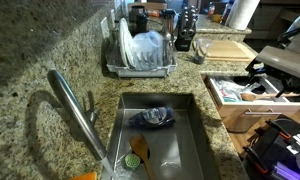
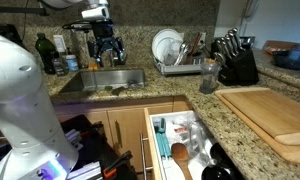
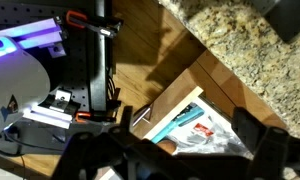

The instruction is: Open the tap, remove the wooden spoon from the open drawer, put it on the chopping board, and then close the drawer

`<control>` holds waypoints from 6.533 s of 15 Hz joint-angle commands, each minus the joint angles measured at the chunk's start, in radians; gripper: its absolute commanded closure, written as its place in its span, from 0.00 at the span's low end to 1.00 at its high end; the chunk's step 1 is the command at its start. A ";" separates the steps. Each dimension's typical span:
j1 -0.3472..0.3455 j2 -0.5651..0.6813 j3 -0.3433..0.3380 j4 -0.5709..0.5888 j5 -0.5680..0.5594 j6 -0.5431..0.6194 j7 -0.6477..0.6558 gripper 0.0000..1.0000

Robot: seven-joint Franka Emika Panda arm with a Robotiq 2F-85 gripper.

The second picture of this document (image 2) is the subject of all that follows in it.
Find wooden cabinet doors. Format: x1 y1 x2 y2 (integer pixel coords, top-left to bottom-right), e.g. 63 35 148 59
54 96 191 175

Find small dark bottle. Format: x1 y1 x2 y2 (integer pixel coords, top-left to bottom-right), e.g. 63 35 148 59
52 52 70 77

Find dark green glass bottle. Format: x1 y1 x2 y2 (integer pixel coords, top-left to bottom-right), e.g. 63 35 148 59
34 32 57 75

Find clear glass jar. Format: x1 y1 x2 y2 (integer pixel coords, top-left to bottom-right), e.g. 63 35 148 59
198 59 222 95

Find steel drawer handle bar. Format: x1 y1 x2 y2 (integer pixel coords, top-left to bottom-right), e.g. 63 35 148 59
138 132 155 180

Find wooden spoon with long handle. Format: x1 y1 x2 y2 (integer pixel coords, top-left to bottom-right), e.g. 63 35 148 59
170 142 194 180

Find white plate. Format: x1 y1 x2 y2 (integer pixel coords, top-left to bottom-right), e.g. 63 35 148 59
151 28 184 65

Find blue bowl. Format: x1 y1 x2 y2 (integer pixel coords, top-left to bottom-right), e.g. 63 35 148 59
272 42 300 71

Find black round pan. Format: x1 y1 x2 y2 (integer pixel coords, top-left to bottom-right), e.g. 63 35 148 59
201 164 235 180

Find black knife block with knives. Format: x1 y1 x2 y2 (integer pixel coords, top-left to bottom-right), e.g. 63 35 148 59
211 27 260 86

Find clear plastic container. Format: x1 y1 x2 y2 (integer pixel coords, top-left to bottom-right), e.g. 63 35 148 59
162 39 185 66

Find small wooden cutting board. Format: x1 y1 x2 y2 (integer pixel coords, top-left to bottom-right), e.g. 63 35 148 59
221 88 300 146

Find steel cutlery bunch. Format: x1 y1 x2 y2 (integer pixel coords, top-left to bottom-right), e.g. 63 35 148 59
174 31 204 66

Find clear plastic bag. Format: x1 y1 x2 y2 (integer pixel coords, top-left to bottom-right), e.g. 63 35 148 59
186 119 218 168

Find clear soap bottle blue label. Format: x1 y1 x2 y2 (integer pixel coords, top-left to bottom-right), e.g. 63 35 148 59
64 47 80 72

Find black measuring cup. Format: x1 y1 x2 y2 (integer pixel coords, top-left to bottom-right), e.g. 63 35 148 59
209 142 232 162

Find black robot cart with clamps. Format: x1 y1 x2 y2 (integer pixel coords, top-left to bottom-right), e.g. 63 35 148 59
0 114 138 180

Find large wooden cutting board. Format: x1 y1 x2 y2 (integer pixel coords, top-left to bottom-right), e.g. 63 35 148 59
214 86 300 165

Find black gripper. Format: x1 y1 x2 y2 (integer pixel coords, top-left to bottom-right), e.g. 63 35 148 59
87 18 128 65

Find stainless steel sink basin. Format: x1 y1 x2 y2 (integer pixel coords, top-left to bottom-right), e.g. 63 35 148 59
57 67 147 95

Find white wall outlet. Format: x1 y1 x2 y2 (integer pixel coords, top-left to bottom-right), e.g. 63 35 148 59
52 34 67 54

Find grey dish rack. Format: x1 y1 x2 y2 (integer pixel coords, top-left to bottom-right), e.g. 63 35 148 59
152 54 208 76

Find wooden kitchen drawer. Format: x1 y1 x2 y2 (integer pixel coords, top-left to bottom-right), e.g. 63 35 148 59
142 106 245 180

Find black hanging cable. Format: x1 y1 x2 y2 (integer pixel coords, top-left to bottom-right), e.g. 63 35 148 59
21 0 28 42

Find teal handled utensils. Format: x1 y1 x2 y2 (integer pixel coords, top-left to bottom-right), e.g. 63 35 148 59
155 117 173 161

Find orange sponge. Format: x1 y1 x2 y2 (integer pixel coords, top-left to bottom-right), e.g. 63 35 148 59
87 61 100 71

